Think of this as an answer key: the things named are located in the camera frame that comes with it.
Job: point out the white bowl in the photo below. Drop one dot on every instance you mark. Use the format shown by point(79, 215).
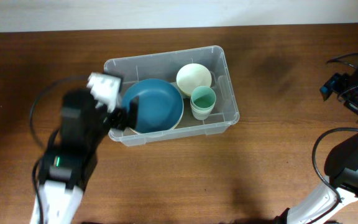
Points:
point(192, 76)

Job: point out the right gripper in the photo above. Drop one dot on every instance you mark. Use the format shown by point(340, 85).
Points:
point(335, 84)

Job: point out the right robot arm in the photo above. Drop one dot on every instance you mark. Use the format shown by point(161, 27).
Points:
point(339, 179)

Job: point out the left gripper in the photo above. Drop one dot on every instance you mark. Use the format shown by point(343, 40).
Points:
point(121, 117)

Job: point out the cream cup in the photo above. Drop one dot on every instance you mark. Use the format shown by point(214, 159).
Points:
point(201, 113)

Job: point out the dark blue plate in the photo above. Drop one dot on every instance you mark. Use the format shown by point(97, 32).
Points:
point(152, 91)

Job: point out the green cup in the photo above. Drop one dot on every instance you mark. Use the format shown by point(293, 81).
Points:
point(203, 97)

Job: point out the beige plate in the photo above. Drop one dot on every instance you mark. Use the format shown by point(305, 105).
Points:
point(156, 117)

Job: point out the clear plastic storage container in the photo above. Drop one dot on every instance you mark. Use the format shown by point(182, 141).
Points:
point(165, 66)

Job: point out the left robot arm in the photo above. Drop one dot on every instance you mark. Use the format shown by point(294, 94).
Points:
point(61, 175)

